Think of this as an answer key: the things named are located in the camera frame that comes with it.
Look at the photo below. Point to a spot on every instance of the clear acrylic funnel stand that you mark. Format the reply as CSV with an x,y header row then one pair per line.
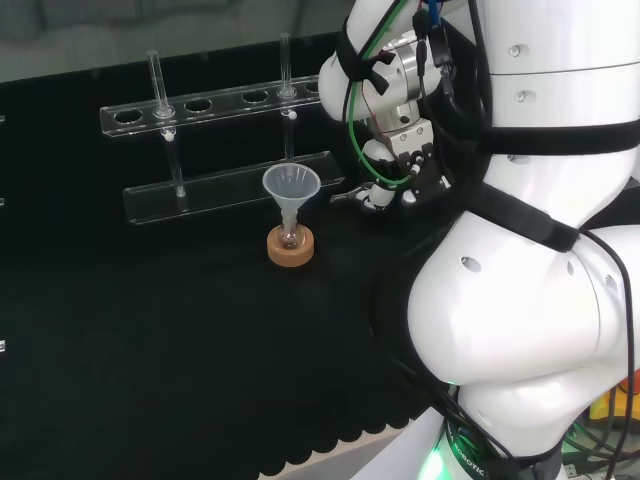
x,y
225,192

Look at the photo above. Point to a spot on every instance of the small glass round-bottom flask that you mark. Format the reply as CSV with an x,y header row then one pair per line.
x,y
289,237

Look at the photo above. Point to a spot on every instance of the yellow stop button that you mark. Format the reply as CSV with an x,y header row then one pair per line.
x,y
612,400

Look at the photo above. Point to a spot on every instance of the clear glass weighing funnel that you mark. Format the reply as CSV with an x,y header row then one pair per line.
x,y
344,195

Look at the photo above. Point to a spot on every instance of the black bench cloth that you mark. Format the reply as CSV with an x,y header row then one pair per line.
x,y
175,325

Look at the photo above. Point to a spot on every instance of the clear plastic funnel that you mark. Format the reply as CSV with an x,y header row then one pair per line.
x,y
291,185

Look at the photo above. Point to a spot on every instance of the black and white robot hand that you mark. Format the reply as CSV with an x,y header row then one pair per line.
x,y
425,170

